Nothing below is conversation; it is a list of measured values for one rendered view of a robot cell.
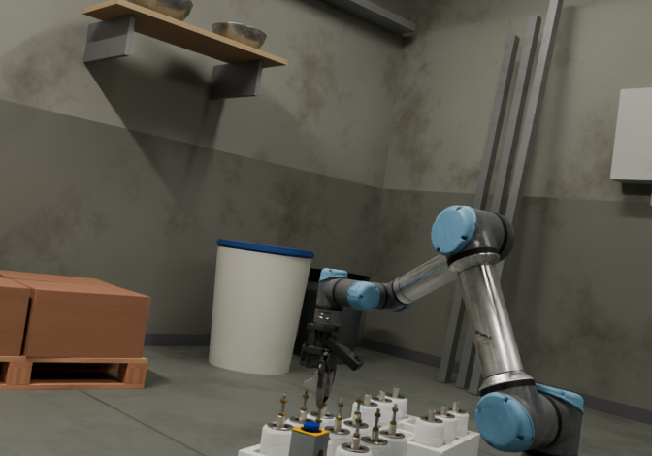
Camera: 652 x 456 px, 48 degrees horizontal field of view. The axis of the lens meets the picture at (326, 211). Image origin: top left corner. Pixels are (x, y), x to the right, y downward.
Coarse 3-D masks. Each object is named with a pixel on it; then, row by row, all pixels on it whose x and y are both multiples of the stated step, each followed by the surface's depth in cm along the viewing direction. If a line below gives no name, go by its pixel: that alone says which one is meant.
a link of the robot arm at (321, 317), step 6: (318, 312) 199; (324, 312) 198; (330, 312) 198; (336, 312) 198; (318, 318) 198; (324, 318) 198; (330, 318) 198; (336, 318) 198; (318, 324) 199; (324, 324) 198; (330, 324) 198; (336, 324) 198
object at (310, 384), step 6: (312, 378) 198; (324, 378) 197; (306, 384) 198; (312, 384) 198; (324, 384) 197; (312, 390) 197; (318, 390) 196; (324, 390) 198; (318, 396) 196; (318, 402) 197
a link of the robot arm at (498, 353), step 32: (448, 224) 164; (480, 224) 163; (448, 256) 164; (480, 256) 160; (480, 288) 159; (480, 320) 157; (480, 352) 156; (512, 352) 153; (512, 384) 149; (480, 416) 150; (512, 416) 145; (544, 416) 149; (512, 448) 145
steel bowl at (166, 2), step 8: (128, 0) 401; (136, 0) 397; (144, 0) 395; (152, 0) 394; (160, 0) 394; (168, 0) 396; (176, 0) 398; (184, 0) 402; (152, 8) 396; (160, 8) 397; (168, 8) 398; (176, 8) 400; (184, 8) 404; (176, 16) 404; (184, 16) 411
